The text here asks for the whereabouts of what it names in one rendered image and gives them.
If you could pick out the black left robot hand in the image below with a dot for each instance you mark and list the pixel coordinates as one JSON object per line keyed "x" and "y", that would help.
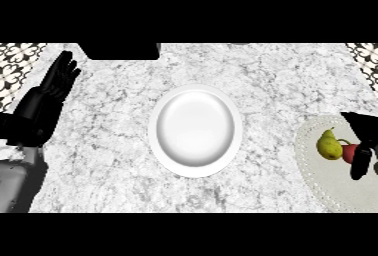
{"x": 43, "y": 101}

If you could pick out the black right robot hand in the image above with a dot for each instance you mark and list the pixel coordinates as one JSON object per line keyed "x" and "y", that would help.
{"x": 365, "y": 140}

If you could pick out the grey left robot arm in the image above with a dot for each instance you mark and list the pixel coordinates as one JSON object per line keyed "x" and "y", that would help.
{"x": 16, "y": 180}

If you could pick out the red bell pepper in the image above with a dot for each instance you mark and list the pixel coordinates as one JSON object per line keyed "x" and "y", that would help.
{"x": 348, "y": 153}

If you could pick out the pale oval placemat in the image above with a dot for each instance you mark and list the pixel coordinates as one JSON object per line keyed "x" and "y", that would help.
{"x": 332, "y": 180}

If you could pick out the white oval plate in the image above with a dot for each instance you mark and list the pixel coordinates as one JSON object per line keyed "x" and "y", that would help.
{"x": 195, "y": 130}

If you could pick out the yellow-green pear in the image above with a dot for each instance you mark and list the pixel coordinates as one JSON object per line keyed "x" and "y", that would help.
{"x": 328, "y": 146}

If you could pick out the black appliance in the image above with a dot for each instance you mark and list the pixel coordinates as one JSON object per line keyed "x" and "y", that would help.
{"x": 122, "y": 50}

